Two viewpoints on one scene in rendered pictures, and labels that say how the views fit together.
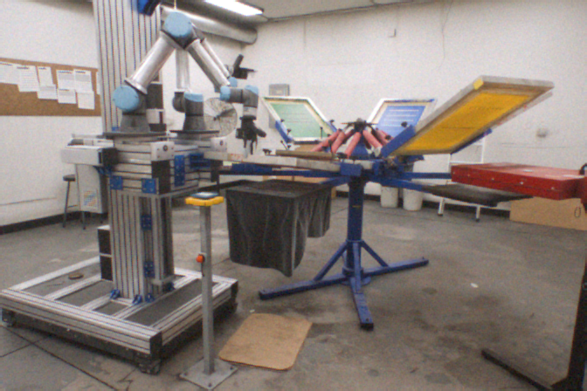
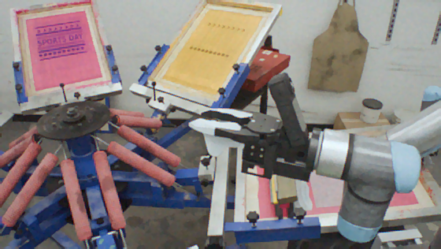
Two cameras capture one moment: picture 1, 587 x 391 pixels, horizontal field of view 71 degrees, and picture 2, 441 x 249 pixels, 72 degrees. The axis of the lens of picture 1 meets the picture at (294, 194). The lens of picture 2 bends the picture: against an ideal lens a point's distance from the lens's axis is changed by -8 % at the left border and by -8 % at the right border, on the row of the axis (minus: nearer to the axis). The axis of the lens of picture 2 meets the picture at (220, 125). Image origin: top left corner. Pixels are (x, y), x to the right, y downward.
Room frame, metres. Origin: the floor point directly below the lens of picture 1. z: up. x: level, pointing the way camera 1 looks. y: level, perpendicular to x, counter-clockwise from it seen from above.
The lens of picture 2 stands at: (3.28, 0.75, 1.96)
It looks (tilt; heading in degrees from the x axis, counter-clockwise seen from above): 32 degrees down; 243
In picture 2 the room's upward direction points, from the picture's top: straight up
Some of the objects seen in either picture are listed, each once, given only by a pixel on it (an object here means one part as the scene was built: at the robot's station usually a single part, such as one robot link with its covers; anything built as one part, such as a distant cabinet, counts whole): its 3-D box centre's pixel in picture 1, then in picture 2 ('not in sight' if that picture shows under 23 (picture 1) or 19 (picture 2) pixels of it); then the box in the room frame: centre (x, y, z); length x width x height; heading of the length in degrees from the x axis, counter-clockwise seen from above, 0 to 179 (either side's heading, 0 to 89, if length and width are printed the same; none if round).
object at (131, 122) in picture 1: (134, 122); not in sight; (2.15, 0.83, 1.31); 0.15 x 0.15 x 0.10
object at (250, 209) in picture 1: (258, 231); not in sight; (2.14, 0.19, 0.74); 0.45 x 0.03 x 0.43; 59
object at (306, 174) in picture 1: (280, 173); not in sight; (3.31, 0.12, 0.90); 1.24 x 0.06 x 0.06; 89
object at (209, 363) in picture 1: (207, 288); not in sight; (1.97, 0.44, 0.48); 0.22 x 0.22 x 0.96; 59
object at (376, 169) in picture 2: not in sight; (379, 165); (2.88, 0.52, 1.65); 0.11 x 0.08 x 0.09; 132
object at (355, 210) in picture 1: (355, 201); (104, 224); (3.29, -0.50, 0.67); 0.39 x 0.39 x 1.35
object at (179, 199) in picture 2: (321, 185); (226, 202); (2.76, -0.18, 0.89); 1.24 x 0.06 x 0.06; 149
